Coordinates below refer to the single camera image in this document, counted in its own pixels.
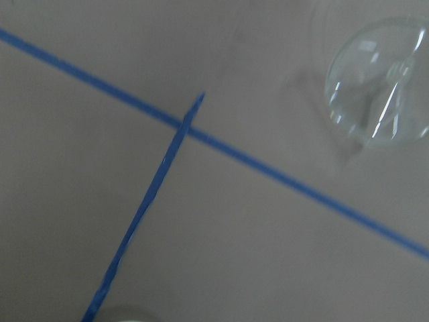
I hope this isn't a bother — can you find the clear glass funnel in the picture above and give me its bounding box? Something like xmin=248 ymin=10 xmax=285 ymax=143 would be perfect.
xmin=324 ymin=17 xmax=428 ymax=147

